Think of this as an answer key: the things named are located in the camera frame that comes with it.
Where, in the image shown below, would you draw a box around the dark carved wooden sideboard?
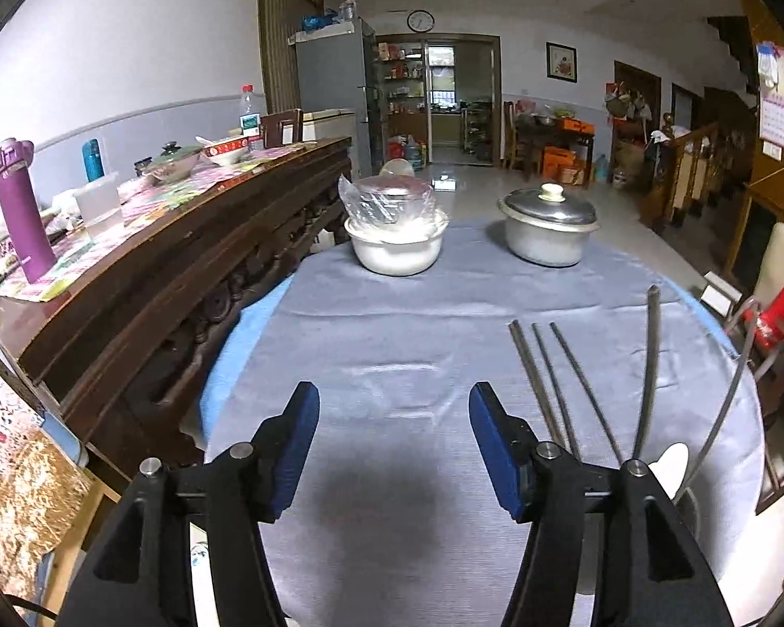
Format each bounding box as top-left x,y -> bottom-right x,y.
0,137 -> 351,479

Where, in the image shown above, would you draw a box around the grey table cloth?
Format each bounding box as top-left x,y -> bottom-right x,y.
206,222 -> 764,625

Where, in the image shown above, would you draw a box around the blue under cloth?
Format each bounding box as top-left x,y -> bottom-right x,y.
198,276 -> 294,442

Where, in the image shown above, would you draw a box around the red child chair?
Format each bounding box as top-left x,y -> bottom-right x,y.
725,285 -> 784,354

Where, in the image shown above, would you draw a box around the white step stool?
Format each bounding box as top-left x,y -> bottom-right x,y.
699,270 -> 742,319

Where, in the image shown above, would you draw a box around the purple thermos bottle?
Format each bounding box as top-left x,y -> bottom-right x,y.
0,137 -> 56,283

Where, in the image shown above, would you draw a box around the aluminium pot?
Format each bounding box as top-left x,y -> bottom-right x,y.
500,205 -> 599,268

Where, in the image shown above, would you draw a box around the beige sofa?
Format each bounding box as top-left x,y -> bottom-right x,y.
752,222 -> 784,307

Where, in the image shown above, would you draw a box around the pot lid with knob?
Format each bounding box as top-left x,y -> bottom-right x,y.
497,183 -> 599,234

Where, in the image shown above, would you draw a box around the wooden stair railing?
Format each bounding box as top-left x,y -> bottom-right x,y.
639,122 -> 752,235

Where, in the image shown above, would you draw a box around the glass lidded bowl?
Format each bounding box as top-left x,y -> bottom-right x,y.
134,142 -> 202,184

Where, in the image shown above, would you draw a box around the orange boxes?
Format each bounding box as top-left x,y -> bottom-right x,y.
541,118 -> 595,188

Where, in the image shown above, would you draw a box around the teal bottle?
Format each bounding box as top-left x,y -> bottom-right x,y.
82,139 -> 104,183

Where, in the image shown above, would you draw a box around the red white bowl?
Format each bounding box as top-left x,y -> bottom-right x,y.
195,136 -> 250,167

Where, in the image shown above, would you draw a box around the clear plastic bag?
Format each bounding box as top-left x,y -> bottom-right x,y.
338,176 -> 436,229

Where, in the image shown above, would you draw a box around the dark wooden side table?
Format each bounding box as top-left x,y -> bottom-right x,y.
515,115 -> 595,188

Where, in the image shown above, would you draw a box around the clear plastic water bottle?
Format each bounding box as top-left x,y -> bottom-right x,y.
239,84 -> 260,140

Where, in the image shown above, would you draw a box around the white chest freezer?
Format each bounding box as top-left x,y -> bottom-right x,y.
303,109 -> 356,144

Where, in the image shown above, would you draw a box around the grey refrigerator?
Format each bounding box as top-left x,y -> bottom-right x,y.
289,17 -> 384,177

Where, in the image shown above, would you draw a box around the framed wall picture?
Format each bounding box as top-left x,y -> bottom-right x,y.
547,42 -> 578,84

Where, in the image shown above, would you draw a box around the wall calendar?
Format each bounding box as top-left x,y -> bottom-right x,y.
756,41 -> 784,149

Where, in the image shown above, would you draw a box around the round wall clock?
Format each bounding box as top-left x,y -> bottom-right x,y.
406,8 -> 436,34

